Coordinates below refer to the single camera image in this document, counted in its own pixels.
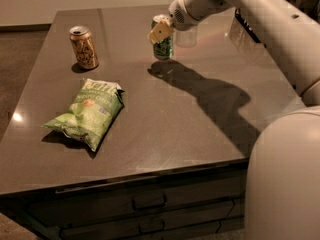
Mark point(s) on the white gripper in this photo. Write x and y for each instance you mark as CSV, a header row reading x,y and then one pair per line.
x,y
179,14

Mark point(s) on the green soda can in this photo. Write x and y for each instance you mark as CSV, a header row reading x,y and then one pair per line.
x,y
163,50

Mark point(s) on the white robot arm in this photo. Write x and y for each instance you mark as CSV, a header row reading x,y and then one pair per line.
x,y
283,178

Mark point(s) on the orange soda can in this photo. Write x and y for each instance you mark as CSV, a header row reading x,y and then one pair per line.
x,y
83,47

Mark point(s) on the green chip bag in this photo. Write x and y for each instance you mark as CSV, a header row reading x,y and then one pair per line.
x,y
92,112

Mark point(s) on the dark drawer cabinet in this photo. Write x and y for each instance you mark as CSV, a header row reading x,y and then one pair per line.
x,y
178,206

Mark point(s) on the black wire napkin basket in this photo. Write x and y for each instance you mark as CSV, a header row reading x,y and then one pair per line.
x,y
244,23

